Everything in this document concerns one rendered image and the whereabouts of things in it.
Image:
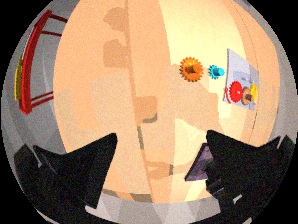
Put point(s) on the orange gear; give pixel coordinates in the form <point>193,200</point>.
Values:
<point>191,69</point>

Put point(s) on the brown gear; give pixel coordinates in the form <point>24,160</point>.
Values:
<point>246,96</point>

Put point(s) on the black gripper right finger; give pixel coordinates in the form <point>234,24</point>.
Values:
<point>237,162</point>

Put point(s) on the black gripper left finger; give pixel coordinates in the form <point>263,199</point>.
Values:
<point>84,170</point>

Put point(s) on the red gear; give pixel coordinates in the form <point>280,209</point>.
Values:
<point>234,87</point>

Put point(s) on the teal gear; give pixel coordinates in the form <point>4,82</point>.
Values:
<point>215,72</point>

